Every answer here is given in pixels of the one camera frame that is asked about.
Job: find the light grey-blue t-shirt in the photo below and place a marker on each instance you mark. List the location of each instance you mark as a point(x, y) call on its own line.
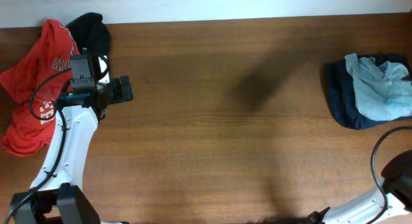
point(382, 92)

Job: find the black garment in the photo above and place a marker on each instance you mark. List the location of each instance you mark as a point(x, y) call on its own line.
point(90, 34)

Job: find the folded dark navy garment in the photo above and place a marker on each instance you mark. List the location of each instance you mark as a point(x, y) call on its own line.
point(342, 96)

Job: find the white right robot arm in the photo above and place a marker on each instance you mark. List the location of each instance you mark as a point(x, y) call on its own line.
point(375, 206)

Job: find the red printed t-shirt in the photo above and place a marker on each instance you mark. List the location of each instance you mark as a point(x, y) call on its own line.
point(34, 83)

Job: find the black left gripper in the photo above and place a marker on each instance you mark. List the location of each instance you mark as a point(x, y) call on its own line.
point(119, 94)

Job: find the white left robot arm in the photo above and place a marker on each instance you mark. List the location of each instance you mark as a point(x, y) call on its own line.
point(55, 195)

